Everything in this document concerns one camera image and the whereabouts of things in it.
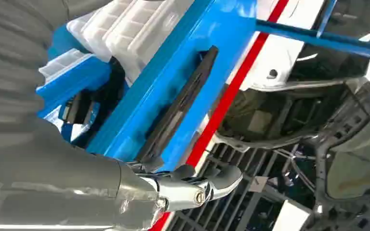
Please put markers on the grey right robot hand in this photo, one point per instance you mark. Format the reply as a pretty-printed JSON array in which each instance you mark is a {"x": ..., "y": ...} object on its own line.
[{"x": 44, "y": 178}]

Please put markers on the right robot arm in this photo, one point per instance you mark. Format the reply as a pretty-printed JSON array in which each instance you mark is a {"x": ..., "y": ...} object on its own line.
[{"x": 9, "y": 63}]

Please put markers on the black plastic part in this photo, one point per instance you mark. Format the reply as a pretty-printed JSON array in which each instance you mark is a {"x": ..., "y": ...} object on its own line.
[{"x": 108, "y": 92}]

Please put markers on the white plastic tray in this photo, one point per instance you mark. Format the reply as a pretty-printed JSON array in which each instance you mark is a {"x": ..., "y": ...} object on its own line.
[
  {"x": 60, "y": 62},
  {"x": 153, "y": 32},
  {"x": 76, "y": 32},
  {"x": 105, "y": 28}
]

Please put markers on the blue metal shelf rack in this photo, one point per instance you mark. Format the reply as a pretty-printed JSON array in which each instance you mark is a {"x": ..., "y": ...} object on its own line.
[{"x": 159, "y": 79}]

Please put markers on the red barrier belt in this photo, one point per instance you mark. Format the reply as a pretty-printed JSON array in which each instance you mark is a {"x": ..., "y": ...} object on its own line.
[{"x": 231, "y": 92}]

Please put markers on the white car body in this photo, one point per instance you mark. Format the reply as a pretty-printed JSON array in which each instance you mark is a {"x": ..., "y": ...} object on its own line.
[{"x": 280, "y": 54}]

